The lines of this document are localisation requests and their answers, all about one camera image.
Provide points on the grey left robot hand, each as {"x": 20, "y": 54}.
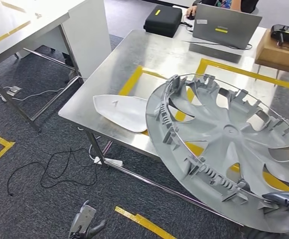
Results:
{"x": 85, "y": 216}

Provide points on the grey plastic wheel hubcap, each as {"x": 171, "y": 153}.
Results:
{"x": 221, "y": 138}

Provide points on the white mirror cover part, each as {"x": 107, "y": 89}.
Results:
{"x": 122, "y": 112}

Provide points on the steel workbench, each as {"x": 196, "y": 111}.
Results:
{"x": 134, "y": 56}

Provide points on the white power strip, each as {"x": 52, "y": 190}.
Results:
{"x": 112, "y": 162}

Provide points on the yellow floor tape marking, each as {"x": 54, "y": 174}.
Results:
{"x": 144, "y": 222}
{"x": 0, "y": 148}

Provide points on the brown cardboard box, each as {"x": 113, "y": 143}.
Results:
{"x": 276, "y": 52}

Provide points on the metal floor socket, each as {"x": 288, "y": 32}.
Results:
{"x": 14, "y": 90}

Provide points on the black handheld controller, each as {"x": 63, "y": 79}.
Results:
{"x": 287, "y": 33}

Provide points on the grey laptop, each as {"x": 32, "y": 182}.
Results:
{"x": 224, "y": 26}

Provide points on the person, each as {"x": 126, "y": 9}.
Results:
{"x": 243, "y": 4}

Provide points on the black carrying case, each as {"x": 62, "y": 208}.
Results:
{"x": 163, "y": 19}

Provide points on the black computer mouse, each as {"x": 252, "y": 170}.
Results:
{"x": 190, "y": 16}

